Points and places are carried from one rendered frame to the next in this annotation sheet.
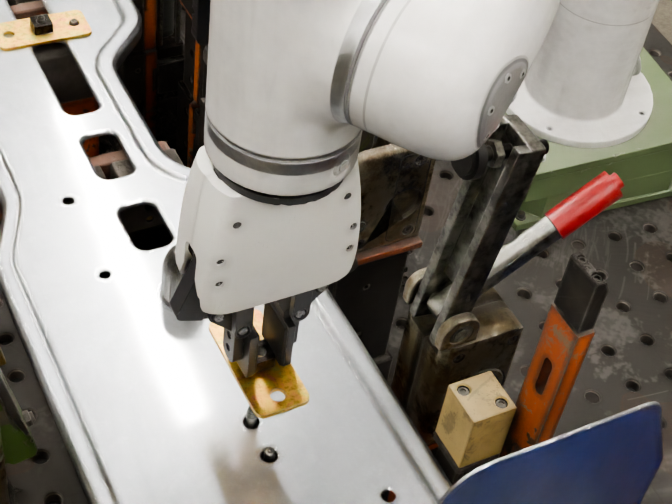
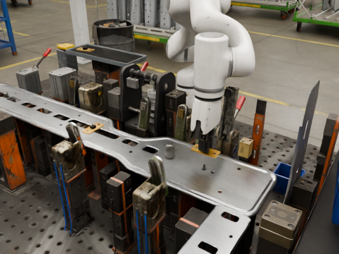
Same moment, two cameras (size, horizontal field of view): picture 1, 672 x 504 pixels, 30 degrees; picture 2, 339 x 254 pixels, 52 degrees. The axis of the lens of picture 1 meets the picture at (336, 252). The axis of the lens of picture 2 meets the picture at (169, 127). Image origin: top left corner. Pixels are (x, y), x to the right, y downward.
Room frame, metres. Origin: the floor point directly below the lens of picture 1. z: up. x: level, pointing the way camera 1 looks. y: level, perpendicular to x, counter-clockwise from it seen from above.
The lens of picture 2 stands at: (-0.24, 0.48, 1.62)
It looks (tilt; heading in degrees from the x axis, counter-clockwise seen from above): 29 degrees down; 337
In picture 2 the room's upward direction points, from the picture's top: straight up
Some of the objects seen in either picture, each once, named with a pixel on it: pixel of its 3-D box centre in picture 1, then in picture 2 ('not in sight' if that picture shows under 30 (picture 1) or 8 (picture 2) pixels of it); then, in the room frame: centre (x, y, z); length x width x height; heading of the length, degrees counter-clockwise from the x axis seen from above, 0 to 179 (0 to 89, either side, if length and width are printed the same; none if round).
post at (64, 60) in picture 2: not in sight; (72, 90); (1.50, 0.28, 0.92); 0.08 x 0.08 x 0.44; 33
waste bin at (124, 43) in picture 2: not in sight; (115, 52); (3.91, -0.56, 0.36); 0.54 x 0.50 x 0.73; 119
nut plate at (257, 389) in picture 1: (258, 357); (205, 149); (0.51, 0.04, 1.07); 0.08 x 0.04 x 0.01; 33
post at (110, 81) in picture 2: not in sight; (114, 122); (1.10, 0.17, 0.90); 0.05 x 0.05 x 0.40; 33
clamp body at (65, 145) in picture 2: not in sight; (73, 186); (0.76, 0.41, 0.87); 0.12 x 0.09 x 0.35; 123
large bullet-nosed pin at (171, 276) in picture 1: (183, 278); (169, 151); (0.62, 0.11, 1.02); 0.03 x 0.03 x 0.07
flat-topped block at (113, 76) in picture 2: not in sight; (109, 101); (1.28, 0.14, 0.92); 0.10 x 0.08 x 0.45; 33
